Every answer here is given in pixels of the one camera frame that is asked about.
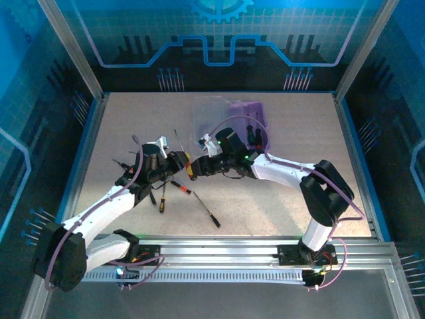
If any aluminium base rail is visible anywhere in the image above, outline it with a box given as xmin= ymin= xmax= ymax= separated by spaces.
xmin=41 ymin=232 xmax=401 ymax=270

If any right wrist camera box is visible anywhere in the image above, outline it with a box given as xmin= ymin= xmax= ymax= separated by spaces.
xmin=197 ymin=132 xmax=219 ymax=158

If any long black handled screwdriver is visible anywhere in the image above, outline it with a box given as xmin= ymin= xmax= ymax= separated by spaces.
xmin=193 ymin=191 xmax=222 ymax=229

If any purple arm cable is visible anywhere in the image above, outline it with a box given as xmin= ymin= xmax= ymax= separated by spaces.
xmin=44 ymin=134 xmax=167 ymax=292
xmin=211 ymin=114 xmax=367 ymax=292

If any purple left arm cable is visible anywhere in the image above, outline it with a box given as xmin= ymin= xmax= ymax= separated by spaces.
xmin=44 ymin=134 xmax=167 ymax=292

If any aluminium frame post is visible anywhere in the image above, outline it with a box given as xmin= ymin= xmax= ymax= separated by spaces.
xmin=334 ymin=0 xmax=401 ymax=100
xmin=35 ymin=0 xmax=104 ymax=100

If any aluminium side rail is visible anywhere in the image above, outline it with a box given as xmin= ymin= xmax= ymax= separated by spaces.
xmin=333 ymin=94 xmax=381 ymax=239
xmin=64 ymin=94 xmax=109 ymax=220

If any small lit control board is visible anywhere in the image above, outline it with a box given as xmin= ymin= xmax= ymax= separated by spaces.
xmin=114 ymin=261 xmax=141 ymax=292
xmin=302 ymin=268 xmax=325 ymax=292

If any purple clear plastic tool case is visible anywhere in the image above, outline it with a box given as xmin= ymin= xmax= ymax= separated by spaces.
xmin=189 ymin=94 xmax=274 ymax=152

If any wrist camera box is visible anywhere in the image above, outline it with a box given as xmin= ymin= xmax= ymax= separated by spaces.
xmin=147 ymin=135 xmax=171 ymax=160
xmin=197 ymin=132 xmax=219 ymax=158

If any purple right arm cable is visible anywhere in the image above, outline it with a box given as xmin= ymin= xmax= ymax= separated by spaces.
xmin=211 ymin=114 xmax=367 ymax=292

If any orange black handled screwdriver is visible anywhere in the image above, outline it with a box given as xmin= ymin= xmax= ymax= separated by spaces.
xmin=174 ymin=128 xmax=196 ymax=181

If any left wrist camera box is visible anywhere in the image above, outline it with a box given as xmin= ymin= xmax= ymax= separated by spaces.
xmin=147 ymin=135 xmax=171 ymax=160

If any slotted grey cable duct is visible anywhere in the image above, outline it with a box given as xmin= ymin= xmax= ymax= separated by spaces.
xmin=79 ymin=269 xmax=308 ymax=284

